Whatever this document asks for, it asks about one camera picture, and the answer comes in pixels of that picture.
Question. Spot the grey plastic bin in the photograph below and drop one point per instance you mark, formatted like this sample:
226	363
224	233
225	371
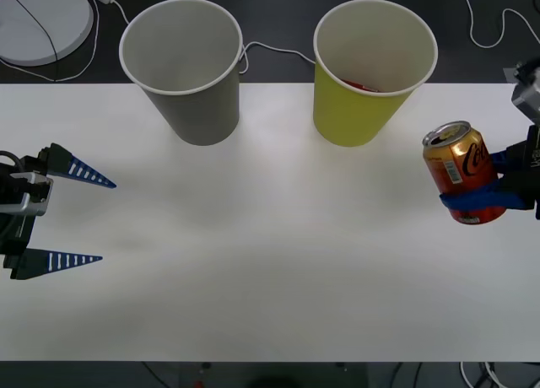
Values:
198	109

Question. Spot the yellow-green plastic bin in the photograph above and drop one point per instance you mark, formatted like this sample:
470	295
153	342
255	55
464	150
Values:
350	118

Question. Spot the grey flat plate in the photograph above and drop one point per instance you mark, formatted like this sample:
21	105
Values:
508	75

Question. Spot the white round disc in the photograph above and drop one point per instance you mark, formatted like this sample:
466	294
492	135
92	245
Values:
29	29

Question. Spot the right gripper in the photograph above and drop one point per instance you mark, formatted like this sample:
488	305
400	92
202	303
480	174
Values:
536	152

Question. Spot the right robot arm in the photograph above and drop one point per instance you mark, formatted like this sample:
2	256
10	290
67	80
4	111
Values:
527	93

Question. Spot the orange drink can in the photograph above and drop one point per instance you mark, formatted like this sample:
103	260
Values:
460	164

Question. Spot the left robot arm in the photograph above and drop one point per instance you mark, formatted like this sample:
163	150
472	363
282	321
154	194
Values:
31	194

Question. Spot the red can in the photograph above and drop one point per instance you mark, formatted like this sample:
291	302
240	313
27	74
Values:
358	85

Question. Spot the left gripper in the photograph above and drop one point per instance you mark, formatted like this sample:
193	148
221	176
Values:
17	232

